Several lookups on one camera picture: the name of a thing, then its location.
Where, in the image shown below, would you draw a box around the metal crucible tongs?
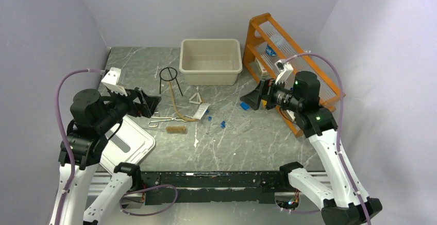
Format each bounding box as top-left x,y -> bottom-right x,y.
147,116 -> 187,128

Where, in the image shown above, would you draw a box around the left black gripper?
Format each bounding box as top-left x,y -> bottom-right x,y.
96,83 -> 161,131

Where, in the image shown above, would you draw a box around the white box on shelf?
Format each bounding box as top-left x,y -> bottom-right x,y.
255,60 -> 269,77

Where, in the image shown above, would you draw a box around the blue white cup on shelf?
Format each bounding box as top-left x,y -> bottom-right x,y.
265,45 -> 277,57

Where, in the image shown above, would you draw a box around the white bin lid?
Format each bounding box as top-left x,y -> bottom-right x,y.
100,116 -> 156,174

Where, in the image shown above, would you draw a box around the clear test tube rack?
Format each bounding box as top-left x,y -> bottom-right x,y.
218,102 -> 251,134

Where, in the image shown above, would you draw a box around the orange wooden shelf rack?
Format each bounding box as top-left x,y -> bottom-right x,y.
242,12 -> 346,138

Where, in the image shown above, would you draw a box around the brown test tube brush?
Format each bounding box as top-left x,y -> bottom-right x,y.
148,126 -> 188,134

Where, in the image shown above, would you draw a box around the blue plastic scoop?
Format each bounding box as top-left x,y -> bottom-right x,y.
240,102 -> 250,111

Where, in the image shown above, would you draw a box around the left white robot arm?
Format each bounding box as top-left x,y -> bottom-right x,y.
50,88 -> 161,224

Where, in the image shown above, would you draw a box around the white clay triangle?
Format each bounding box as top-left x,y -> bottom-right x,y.
189,92 -> 204,105

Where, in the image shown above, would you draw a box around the yellow rubber tube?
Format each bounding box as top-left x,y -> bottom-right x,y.
168,82 -> 198,122

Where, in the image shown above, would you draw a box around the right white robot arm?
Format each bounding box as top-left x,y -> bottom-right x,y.
240,71 -> 382,224

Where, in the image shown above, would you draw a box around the white powder bag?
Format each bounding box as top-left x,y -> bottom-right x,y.
192,103 -> 210,119

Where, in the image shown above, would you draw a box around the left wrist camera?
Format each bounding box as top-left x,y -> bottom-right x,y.
101,67 -> 128,96

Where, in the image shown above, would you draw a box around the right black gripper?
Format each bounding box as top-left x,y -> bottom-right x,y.
240,75 -> 302,112

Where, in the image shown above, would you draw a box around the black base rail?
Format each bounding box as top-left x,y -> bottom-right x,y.
142,170 -> 295,205

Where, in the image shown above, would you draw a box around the beige plastic bin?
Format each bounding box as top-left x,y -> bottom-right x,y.
179,39 -> 243,85

